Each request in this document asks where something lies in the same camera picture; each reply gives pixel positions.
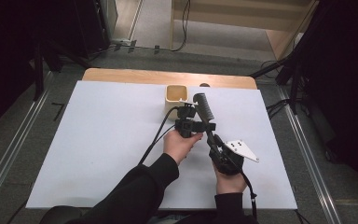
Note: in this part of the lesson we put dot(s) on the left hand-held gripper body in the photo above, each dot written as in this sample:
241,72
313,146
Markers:
185,126

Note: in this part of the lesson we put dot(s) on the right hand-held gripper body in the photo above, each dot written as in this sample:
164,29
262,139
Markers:
230,161

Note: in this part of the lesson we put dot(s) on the beige square cup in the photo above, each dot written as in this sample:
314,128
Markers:
171,102

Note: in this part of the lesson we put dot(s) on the person's right hand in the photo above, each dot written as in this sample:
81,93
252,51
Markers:
230,183

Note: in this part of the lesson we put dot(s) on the person's left hand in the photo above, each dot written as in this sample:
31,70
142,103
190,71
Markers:
178,147

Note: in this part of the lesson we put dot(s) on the dark round table grommet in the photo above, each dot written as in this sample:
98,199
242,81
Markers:
204,84

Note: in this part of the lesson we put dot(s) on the wooden table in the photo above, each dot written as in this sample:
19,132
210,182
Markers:
130,76

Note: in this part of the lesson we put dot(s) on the white board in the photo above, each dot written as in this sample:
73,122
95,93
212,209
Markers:
105,149

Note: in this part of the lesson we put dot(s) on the small black floor brackets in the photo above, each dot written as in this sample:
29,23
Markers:
132,45

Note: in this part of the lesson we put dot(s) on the black metal stand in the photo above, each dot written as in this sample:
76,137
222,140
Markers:
38,71
293,84

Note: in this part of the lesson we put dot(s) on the light wooden shelf unit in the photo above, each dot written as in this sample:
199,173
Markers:
245,18

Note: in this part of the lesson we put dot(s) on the grey cabinet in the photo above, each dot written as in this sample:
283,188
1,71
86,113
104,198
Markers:
110,18

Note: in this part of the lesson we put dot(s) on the dark curtain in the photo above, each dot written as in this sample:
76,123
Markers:
6,46
348,77

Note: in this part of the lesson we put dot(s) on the metal floor rail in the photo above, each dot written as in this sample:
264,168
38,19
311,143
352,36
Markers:
15,140
310,161

